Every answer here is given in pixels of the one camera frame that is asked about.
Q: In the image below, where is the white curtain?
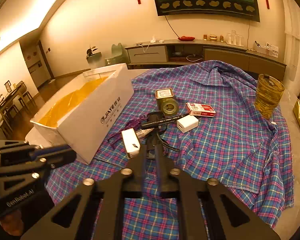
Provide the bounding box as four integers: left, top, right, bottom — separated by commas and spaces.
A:
282, 0, 300, 98

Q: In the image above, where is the person's left hand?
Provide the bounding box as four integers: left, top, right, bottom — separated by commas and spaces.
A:
0, 215, 25, 238

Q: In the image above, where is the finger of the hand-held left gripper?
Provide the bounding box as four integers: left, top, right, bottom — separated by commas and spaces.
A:
0, 162, 55, 181
0, 140, 77, 167

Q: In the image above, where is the clear drinking glasses set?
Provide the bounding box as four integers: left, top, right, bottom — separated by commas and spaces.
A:
225, 30, 244, 46

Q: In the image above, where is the green chair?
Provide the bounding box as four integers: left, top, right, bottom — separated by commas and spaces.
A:
111, 43, 128, 64

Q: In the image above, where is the red staples box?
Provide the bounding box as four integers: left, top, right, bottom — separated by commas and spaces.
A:
186, 102, 216, 117

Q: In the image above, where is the amber glass jar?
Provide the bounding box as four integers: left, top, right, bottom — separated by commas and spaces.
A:
255, 74, 285, 119

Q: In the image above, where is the green tin can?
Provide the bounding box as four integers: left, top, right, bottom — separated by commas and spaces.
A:
155, 88, 175, 111

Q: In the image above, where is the green tape roll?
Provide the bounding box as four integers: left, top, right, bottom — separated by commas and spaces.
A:
162, 99, 178, 117

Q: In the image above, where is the white charger plug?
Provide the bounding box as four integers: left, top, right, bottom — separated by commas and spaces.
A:
176, 115, 199, 133

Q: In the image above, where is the black round cap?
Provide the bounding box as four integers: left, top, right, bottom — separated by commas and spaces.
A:
146, 112, 164, 123

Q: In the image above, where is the white rectangular power adapter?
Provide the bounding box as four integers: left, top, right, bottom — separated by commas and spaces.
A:
121, 128, 141, 159

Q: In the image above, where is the plaid cloth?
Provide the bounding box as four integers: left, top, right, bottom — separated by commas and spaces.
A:
46, 60, 294, 240

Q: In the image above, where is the white desk organizer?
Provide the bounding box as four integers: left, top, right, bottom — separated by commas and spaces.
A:
254, 41, 279, 57

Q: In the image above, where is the potted plant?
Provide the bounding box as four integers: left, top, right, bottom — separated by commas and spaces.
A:
86, 45, 108, 68

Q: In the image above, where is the grey television cabinet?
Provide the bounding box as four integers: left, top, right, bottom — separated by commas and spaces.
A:
125, 39, 287, 81

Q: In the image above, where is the white cardboard box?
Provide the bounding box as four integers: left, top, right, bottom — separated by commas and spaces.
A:
30, 63, 135, 165

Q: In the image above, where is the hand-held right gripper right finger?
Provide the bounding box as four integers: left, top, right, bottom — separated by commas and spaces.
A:
154, 142, 282, 240

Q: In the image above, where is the black marker pen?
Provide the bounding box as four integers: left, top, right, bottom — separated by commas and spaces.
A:
141, 114, 188, 128

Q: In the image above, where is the dining table with chairs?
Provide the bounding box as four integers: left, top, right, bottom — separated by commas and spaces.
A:
0, 80, 36, 136

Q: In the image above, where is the purple hair tie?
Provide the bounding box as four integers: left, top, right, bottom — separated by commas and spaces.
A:
125, 119, 143, 131

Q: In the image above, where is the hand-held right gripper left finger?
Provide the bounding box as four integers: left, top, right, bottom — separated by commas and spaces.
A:
20, 149, 147, 240

